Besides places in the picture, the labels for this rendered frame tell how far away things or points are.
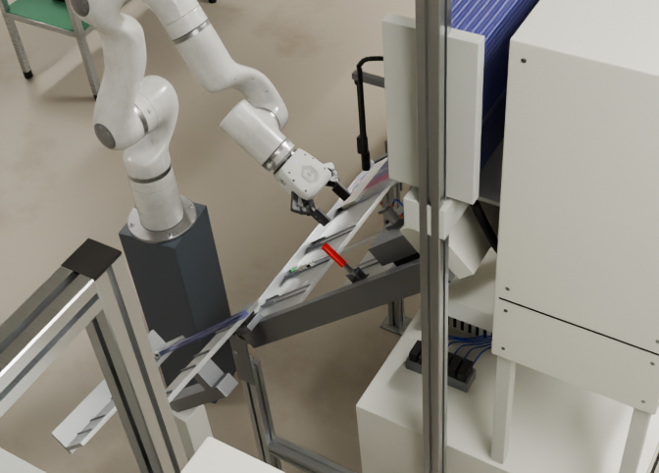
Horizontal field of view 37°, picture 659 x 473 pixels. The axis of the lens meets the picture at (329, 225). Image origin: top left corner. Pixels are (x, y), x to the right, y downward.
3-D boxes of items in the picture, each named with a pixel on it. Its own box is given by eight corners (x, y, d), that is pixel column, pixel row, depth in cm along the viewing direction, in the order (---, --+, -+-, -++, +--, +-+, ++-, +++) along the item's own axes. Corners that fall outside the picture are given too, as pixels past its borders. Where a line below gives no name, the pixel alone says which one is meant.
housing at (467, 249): (444, 284, 188) (398, 230, 185) (540, 136, 217) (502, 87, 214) (474, 274, 182) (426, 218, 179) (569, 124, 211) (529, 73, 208)
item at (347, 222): (253, 334, 238) (244, 325, 237) (381, 171, 277) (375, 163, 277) (296, 319, 223) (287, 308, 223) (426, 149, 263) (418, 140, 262)
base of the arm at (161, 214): (115, 234, 268) (98, 183, 255) (151, 189, 280) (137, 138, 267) (175, 250, 261) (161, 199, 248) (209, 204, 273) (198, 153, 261)
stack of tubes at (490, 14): (406, 163, 174) (402, 33, 155) (519, 17, 204) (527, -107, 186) (472, 183, 169) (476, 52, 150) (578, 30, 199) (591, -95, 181)
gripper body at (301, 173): (276, 164, 214) (314, 199, 215) (300, 136, 220) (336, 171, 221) (262, 179, 220) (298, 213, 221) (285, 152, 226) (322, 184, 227)
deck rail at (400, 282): (253, 348, 238) (236, 330, 237) (258, 342, 240) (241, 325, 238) (451, 283, 183) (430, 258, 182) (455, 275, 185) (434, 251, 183)
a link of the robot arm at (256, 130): (275, 149, 226) (256, 171, 220) (232, 110, 225) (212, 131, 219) (293, 130, 220) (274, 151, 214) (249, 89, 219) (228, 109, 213)
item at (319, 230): (258, 342, 240) (238, 322, 238) (384, 180, 279) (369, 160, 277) (260, 341, 239) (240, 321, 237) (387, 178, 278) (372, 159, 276)
